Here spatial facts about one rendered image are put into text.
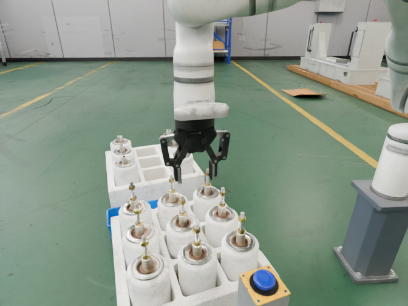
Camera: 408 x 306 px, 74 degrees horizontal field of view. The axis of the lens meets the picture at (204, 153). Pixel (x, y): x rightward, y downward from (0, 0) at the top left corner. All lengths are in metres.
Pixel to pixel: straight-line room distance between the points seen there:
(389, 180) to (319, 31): 4.44
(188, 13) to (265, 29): 6.75
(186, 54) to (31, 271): 0.92
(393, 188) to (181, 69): 0.69
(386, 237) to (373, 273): 0.15
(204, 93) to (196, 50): 0.07
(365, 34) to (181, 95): 3.57
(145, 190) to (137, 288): 0.53
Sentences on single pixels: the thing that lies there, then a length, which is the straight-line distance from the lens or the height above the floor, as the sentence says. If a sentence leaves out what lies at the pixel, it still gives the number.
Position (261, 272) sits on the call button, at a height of 0.33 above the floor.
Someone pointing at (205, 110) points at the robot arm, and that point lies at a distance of 0.43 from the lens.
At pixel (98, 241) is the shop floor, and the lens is 1.16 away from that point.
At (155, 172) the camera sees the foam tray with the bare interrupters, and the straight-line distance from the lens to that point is 1.23.
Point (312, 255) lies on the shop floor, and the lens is 1.11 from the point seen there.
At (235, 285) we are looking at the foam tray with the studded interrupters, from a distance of 0.73.
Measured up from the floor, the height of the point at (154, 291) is 0.22.
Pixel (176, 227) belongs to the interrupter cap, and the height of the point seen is 0.25.
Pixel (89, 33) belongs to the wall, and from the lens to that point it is 7.25.
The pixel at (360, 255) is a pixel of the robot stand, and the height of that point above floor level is 0.09.
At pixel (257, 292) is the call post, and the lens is 0.55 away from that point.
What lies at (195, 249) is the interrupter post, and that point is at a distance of 0.67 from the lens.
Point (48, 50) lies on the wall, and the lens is 7.63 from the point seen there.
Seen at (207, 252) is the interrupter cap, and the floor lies 0.25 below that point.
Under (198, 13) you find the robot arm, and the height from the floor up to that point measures 0.76.
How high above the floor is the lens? 0.75
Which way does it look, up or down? 25 degrees down
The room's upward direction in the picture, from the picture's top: straight up
